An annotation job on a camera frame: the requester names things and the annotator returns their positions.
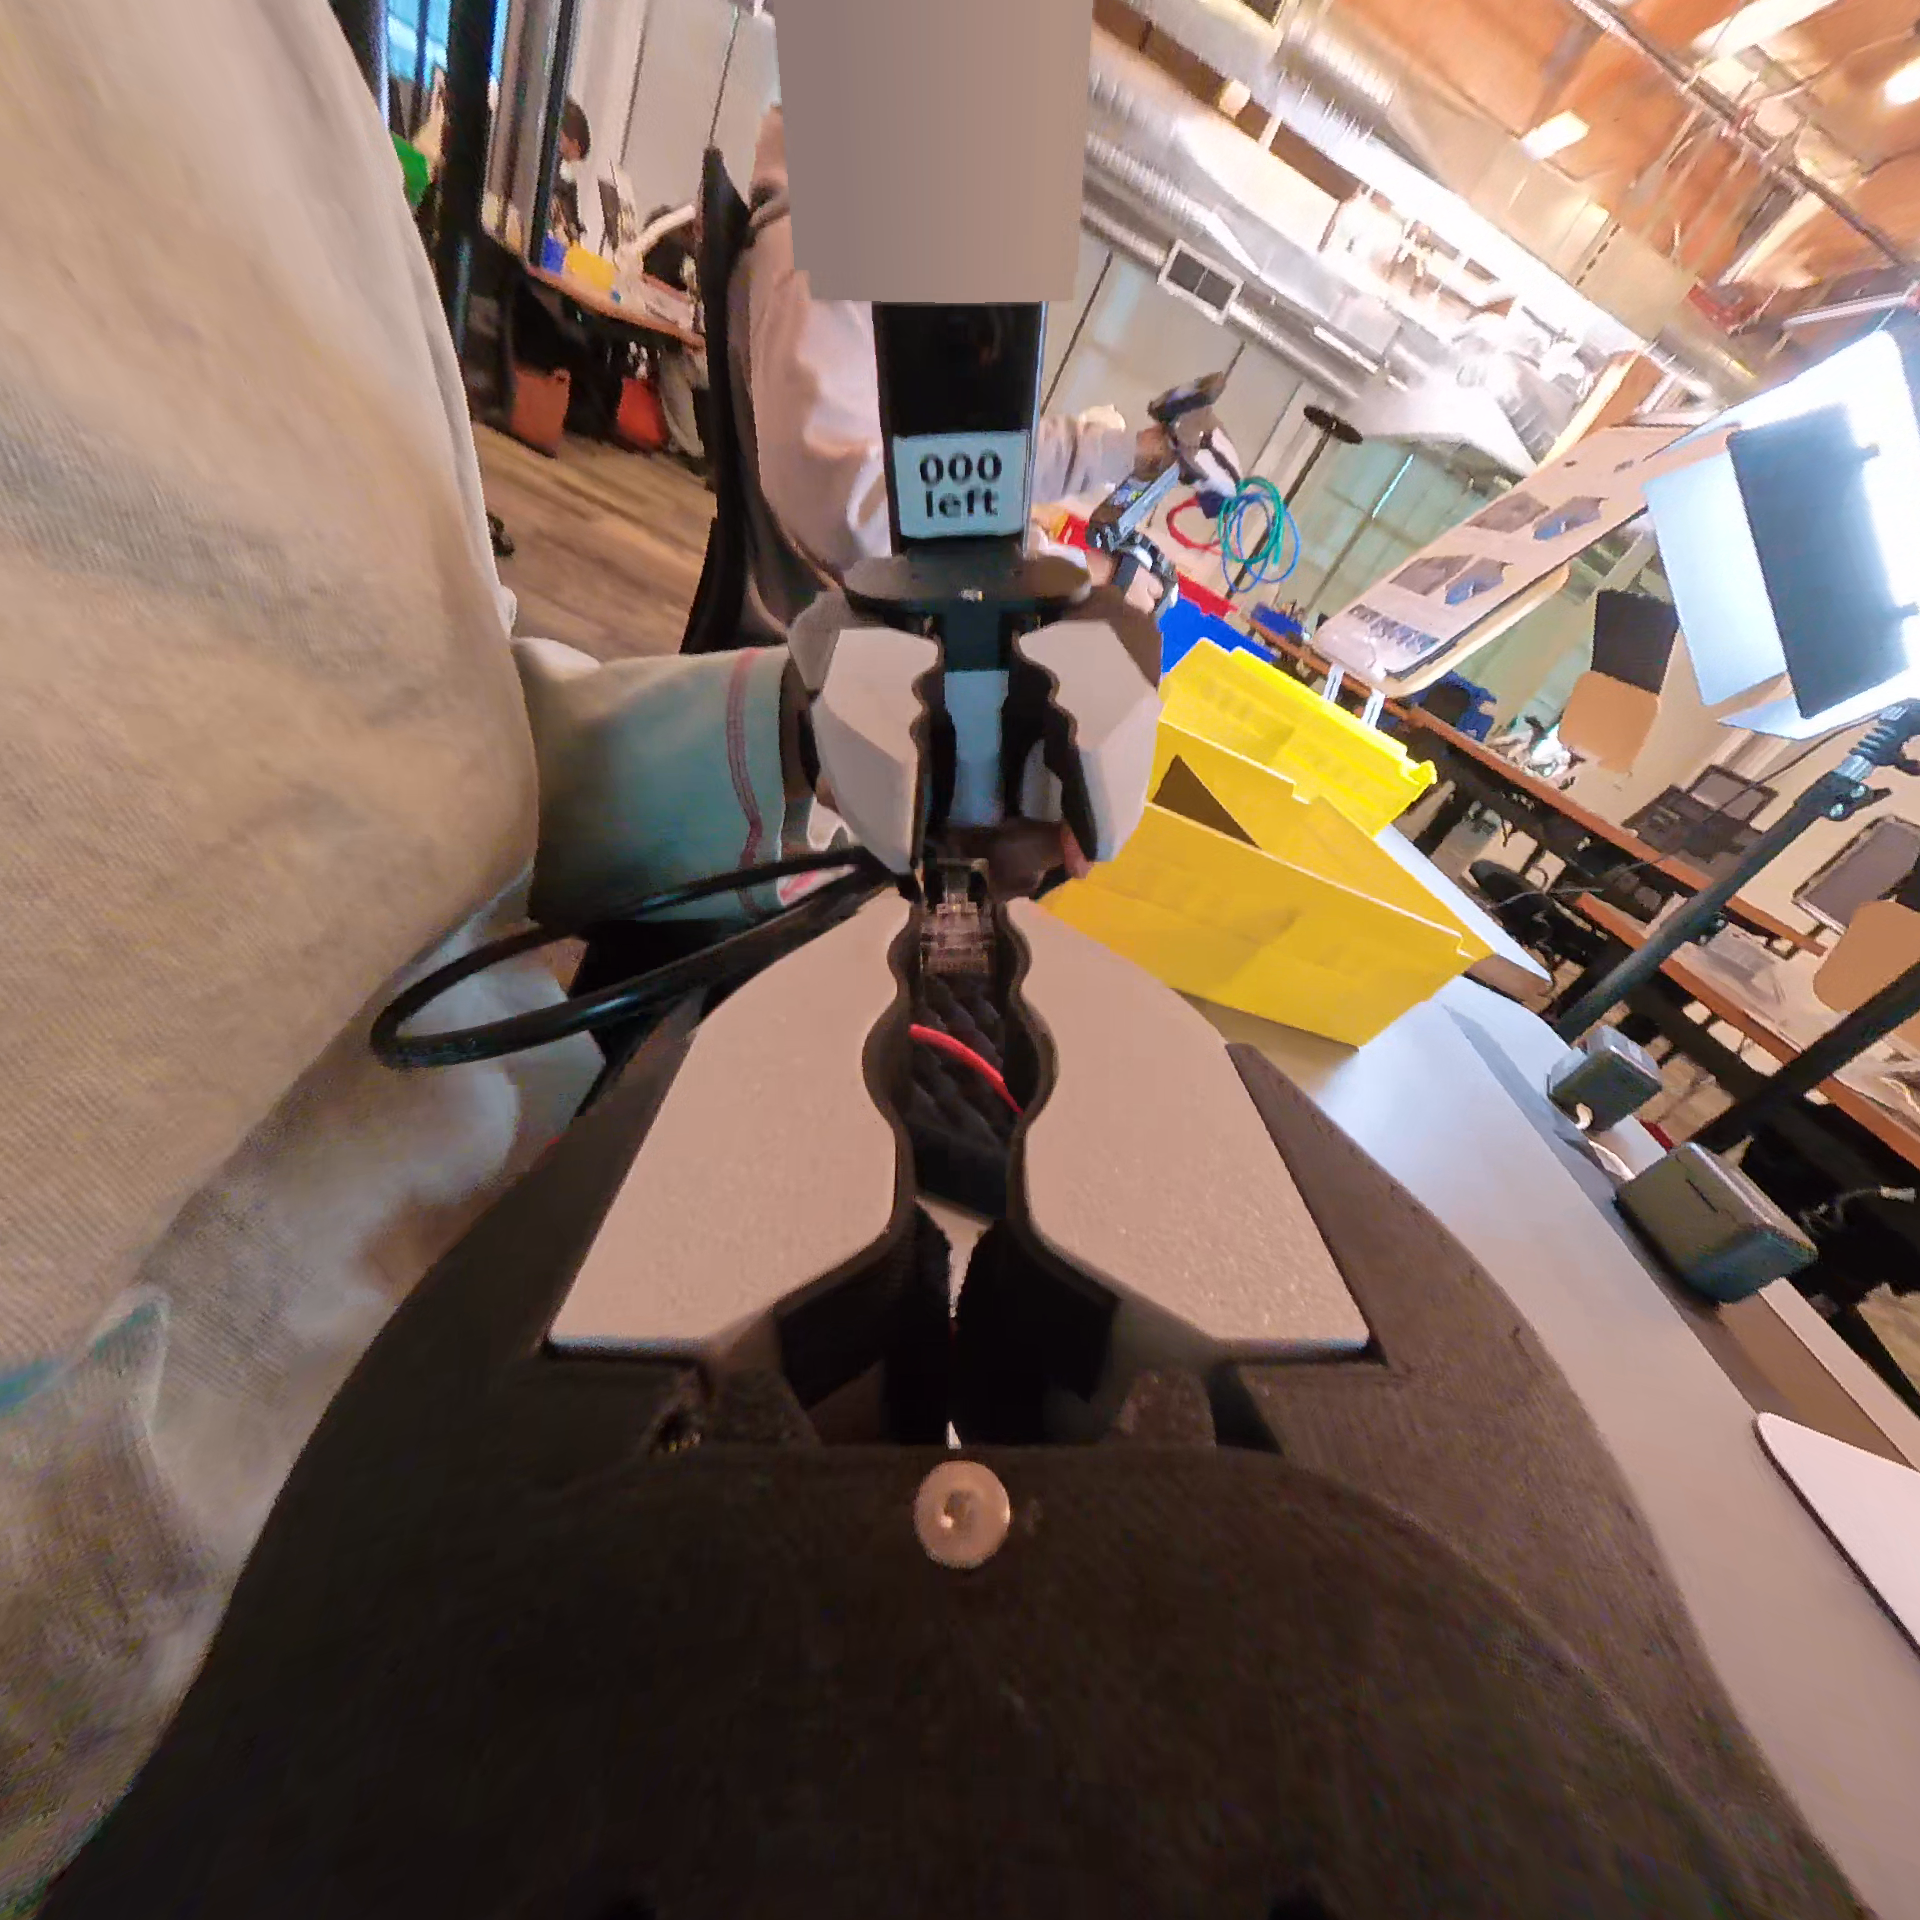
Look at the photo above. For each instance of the white flat pad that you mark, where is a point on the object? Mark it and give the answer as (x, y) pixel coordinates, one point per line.
(1853, 1515)

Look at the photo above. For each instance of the person's beige clothing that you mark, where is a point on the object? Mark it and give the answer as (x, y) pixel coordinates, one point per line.
(225, 751)

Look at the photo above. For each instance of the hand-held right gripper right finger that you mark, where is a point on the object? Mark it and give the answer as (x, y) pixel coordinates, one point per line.
(1172, 1155)

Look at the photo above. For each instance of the studio light panel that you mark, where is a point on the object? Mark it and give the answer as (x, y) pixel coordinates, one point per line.
(1801, 557)

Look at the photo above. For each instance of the blue plastic bin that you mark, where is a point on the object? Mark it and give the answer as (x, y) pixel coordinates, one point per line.
(1215, 623)

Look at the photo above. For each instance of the black light stand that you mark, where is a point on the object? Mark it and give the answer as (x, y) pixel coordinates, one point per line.
(1725, 901)

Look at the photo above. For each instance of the grey power adapter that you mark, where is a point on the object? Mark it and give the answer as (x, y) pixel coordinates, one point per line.
(1605, 1077)
(1717, 1224)

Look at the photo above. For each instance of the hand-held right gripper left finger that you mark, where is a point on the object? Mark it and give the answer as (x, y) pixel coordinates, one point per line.
(751, 1142)

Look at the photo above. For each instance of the long wooden workbench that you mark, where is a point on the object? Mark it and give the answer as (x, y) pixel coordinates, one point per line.
(1652, 855)

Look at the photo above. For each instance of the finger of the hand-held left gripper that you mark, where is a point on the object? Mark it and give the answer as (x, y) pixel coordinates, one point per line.
(1118, 721)
(863, 735)

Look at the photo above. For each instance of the instruction poster board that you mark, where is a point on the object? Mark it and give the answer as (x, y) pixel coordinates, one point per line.
(1516, 557)

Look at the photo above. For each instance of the yellow plastic bin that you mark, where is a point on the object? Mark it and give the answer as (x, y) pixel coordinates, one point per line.
(1277, 931)
(1291, 721)

